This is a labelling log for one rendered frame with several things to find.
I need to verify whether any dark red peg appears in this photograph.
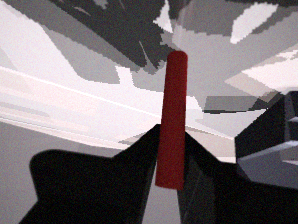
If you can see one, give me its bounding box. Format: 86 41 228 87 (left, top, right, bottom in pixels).
155 51 188 190

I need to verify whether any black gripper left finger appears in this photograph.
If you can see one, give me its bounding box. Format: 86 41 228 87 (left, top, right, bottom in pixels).
29 124 161 224

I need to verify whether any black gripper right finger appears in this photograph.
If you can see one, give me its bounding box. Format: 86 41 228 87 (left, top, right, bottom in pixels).
177 131 298 224

